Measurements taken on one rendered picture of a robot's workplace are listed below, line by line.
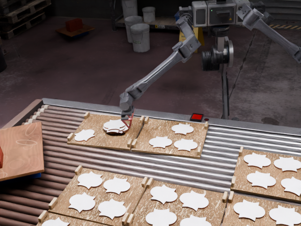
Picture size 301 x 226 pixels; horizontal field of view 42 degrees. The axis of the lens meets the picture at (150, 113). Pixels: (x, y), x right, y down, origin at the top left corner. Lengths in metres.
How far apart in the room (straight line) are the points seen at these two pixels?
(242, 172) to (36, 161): 1.11
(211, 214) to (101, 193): 0.57
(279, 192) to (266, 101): 2.75
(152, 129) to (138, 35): 3.66
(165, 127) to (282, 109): 2.33
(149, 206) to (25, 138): 0.89
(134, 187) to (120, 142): 0.43
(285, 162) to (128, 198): 0.87
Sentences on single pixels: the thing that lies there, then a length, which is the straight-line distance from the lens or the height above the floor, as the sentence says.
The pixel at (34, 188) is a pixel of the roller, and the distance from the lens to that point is 2.26.
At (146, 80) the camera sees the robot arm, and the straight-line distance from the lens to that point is 2.33.
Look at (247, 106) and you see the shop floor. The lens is 4.62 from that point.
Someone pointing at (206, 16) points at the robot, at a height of 1.45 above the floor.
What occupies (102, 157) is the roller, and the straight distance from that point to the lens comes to 2.36.
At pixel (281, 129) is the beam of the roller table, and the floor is 0.91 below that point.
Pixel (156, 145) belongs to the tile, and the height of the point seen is 0.95.
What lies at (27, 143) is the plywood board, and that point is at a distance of 2.40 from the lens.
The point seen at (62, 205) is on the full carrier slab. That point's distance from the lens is 2.08.
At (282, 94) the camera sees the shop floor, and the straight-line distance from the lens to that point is 4.93.
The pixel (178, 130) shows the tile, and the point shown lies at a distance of 2.47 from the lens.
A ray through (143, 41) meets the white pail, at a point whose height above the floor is 0.17.
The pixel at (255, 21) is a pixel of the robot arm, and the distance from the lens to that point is 2.45.
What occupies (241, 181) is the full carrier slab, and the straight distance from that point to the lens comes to 2.12.
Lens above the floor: 2.31
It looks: 31 degrees down
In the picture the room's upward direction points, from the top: 4 degrees counter-clockwise
